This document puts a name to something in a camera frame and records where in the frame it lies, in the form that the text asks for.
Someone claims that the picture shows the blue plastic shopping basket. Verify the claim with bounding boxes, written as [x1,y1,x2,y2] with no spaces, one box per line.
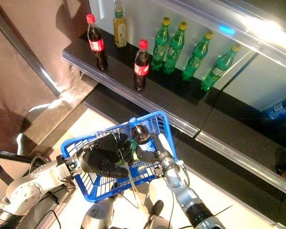
[60,111,178,208]

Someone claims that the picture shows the dark metal wall rail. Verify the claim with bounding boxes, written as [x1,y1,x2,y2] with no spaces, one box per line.
[0,4,62,96]

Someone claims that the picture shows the black shelf with clear strip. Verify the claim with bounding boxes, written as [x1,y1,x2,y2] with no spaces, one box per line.
[61,31,220,138]
[154,0,286,69]
[193,90,286,200]

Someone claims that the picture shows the black base shelf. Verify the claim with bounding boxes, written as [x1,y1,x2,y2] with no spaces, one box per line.
[83,83,286,229]

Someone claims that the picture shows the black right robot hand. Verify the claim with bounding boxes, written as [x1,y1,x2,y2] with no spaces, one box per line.
[135,133,180,169]

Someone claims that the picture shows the black shelf upright post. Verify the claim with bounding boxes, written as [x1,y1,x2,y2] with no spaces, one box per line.
[218,52,260,94]

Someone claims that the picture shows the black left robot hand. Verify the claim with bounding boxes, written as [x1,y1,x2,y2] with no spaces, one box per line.
[77,132,134,179]

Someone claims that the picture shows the black shelf power cable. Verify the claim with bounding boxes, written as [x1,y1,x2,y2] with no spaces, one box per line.
[192,89,221,138]

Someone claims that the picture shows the small yellow tea bottle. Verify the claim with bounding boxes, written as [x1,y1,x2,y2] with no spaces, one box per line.
[113,1,127,48]

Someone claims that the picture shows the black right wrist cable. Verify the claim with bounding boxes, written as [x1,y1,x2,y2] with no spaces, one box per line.
[168,188,194,229]

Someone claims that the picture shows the cola bottle red cap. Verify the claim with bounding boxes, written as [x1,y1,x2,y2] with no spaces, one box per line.
[133,39,150,92]
[86,14,108,72]

